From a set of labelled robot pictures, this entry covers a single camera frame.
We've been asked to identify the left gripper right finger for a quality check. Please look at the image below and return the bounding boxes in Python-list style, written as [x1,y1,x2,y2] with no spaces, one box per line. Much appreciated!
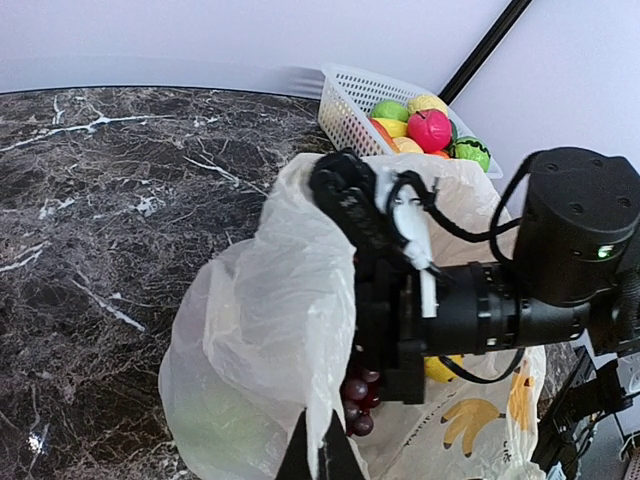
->
[319,412,365,480]

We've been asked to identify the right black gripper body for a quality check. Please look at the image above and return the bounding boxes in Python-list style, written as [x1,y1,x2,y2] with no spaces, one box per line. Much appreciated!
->
[352,254,426,405]

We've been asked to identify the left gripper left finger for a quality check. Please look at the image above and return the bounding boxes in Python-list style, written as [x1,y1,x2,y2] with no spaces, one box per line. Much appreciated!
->
[275,410,311,480]

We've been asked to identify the banana print plastic bag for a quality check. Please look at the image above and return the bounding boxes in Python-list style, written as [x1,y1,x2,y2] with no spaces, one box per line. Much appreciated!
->
[159,153,544,479]

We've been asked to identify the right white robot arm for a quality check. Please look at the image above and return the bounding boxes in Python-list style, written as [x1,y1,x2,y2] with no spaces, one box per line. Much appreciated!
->
[356,147,639,475]

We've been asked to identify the pink toy fruit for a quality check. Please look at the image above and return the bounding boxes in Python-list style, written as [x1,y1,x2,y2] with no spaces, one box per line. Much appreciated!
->
[407,109,452,153]

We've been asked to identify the orange toy fruit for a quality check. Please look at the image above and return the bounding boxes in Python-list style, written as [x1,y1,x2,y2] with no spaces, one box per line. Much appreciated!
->
[369,118,400,153]

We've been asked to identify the green toy fruit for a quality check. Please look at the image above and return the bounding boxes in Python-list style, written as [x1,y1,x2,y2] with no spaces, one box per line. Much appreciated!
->
[370,100,410,123]

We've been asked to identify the yellow toy fruit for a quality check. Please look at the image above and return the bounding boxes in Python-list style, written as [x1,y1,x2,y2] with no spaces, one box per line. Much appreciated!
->
[407,94,448,117]

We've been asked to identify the purple toy grapes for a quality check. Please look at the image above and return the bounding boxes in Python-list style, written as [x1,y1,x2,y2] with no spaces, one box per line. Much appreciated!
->
[340,361,381,437]

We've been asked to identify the green watermelon toy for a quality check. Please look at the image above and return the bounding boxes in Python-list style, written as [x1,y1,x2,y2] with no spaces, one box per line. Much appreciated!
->
[452,136,491,173]

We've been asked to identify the right black frame post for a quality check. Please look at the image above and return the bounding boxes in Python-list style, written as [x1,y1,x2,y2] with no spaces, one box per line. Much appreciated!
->
[439,0,532,105]

